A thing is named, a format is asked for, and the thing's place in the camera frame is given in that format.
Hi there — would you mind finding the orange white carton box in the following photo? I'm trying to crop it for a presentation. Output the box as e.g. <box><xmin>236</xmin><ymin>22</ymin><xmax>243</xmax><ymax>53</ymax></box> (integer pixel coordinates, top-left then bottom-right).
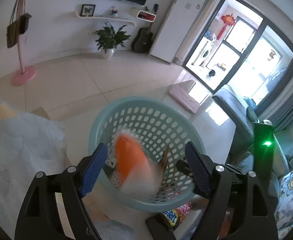
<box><xmin>114</xmin><ymin>132</ymin><xmax>169</xmax><ymax>198</ymax></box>

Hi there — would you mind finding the floral cushion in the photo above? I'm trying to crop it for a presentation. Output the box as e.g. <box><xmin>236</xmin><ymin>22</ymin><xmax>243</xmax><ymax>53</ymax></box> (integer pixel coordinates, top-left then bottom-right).
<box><xmin>275</xmin><ymin>170</ymin><xmax>293</xmax><ymax>231</ymax></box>

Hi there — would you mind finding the grey sofa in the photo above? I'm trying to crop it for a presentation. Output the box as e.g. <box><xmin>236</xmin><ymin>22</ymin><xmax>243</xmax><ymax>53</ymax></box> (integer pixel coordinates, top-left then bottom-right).
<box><xmin>212</xmin><ymin>85</ymin><xmax>253</xmax><ymax>154</ymax></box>

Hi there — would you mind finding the yellow snack wrapper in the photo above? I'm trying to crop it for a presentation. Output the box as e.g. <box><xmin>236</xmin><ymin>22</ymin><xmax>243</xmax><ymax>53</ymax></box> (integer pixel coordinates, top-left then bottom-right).
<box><xmin>161</xmin><ymin>202</ymin><xmax>193</xmax><ymax>231</ymax></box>

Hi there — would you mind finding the pink folded mat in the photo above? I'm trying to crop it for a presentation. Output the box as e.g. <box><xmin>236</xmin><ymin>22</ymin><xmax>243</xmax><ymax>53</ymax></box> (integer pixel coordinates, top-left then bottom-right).
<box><xmin>168</xmin><ymin>84</ymin><xmax>210</xmax><ymax>114</ymax></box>

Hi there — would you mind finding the teal plastic laundry basket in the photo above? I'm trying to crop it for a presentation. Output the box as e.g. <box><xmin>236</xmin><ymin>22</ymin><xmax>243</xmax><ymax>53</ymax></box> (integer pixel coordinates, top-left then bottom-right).
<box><xmin>88</xmin><ymin>96</ymin><xmax>205</xmax><ymax>212</ymax></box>

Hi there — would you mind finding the white washing machine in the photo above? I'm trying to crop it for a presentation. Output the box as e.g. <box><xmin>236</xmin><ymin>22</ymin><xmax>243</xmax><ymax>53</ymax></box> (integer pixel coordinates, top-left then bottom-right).
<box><xmin>194</xmin><ymin>40</ymin><xmax>214</xmax><ymax>66</ymax></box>

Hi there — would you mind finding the pink coat rack stand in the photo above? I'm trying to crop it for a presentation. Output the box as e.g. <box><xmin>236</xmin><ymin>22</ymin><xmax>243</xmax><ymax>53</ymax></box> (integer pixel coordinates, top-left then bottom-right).
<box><xmin>12</xmin><ymin>0</ymin><xmax>37</xmax><ymax>86</ymax></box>

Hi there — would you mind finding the red chinese knot decoration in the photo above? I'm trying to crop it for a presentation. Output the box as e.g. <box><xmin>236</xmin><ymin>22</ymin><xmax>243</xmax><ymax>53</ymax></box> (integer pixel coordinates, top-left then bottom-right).
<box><xmin>217</xmin><ymin>14</ymin><xmax>236</xmax><ymax>40</ymax></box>

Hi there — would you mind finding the black acoustic guitar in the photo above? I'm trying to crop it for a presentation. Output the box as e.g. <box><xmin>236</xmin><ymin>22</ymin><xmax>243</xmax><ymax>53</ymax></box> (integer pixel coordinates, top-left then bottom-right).
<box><xmin>131</xmin><ymin>3</ymin><xmax>159</xmax><ymax>53</ymax></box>

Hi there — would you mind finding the white tall cabinet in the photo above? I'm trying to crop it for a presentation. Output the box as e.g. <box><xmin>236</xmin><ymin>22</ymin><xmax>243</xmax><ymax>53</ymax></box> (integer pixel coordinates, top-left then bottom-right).
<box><xmin>149</xmin><ymin>0</ymin><xmax>206</xmax><ymax>63</ymax></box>

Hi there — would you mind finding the brown tote bag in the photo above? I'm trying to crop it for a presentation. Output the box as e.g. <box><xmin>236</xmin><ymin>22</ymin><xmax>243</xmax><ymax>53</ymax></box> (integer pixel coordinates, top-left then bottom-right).
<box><xmin>6</xmin><ymin>0</ymin><xmax>19</xmax><ymax>48</ymax></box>

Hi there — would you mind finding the green potted plant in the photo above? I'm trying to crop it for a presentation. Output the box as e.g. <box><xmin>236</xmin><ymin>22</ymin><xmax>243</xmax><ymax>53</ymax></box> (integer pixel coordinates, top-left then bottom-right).
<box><xmin>93</xmin><ymin>22</ymin><xmax>131</xmax><ymax>60</ymax></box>

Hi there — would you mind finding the small flower figurine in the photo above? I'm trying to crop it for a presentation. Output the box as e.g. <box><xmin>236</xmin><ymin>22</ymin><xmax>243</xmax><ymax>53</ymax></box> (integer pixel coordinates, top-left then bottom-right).
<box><xmin>110</xmin><ymin>6</ymin><xmax>118</xmax><ymax>18</ymax></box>

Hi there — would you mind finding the framed butterfly picture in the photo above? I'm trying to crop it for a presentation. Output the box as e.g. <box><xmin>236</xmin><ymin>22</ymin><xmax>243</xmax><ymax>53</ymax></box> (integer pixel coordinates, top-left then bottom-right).
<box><xmin>80</xmin><ymin>4</ymin><xmax>95</xmax><ymax>17</ymax></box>

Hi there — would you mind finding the black small bag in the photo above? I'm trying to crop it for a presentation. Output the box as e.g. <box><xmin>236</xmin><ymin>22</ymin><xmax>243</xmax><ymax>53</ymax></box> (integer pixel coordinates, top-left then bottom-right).
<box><xmin>19</xmin><ymin>0</ymin><xmax>32</xmax><ymax>35</ymax></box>

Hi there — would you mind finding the white red wall cube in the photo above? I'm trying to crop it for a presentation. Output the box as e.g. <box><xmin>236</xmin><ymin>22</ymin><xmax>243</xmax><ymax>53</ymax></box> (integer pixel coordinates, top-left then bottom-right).
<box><xmin>137</xmin><ymin>10</ymin><xmax>156</xmax><ymax>22</ymax></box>

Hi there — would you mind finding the white curved wall shelf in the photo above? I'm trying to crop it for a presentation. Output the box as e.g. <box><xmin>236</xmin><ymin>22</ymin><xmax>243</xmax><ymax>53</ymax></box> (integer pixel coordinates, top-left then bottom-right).
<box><xmin>74</xmin><ymin>11</ymin><xmax>137</xmax><ymax>27</ymax></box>

